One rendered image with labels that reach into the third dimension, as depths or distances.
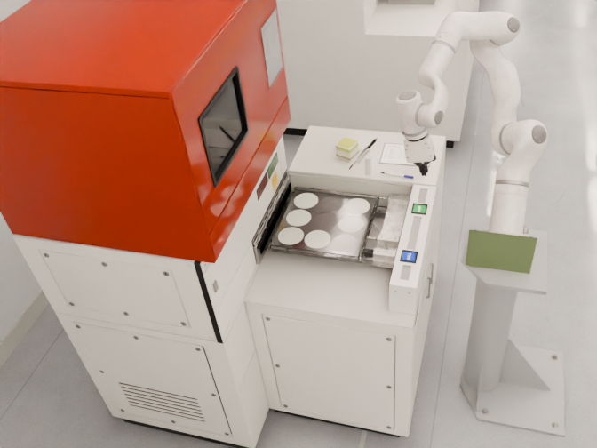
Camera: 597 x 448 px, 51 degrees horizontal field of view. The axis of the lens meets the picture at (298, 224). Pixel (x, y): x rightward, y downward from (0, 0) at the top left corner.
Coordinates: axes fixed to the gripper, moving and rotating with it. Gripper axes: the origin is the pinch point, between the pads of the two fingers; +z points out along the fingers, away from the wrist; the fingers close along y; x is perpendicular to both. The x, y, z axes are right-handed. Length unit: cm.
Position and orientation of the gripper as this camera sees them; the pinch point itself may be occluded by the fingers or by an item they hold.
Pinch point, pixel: (423, 169)
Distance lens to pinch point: 235.7
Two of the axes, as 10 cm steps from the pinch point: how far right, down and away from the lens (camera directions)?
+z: 2.9, 7.5, 6.0
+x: 2.8, -6.6, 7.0
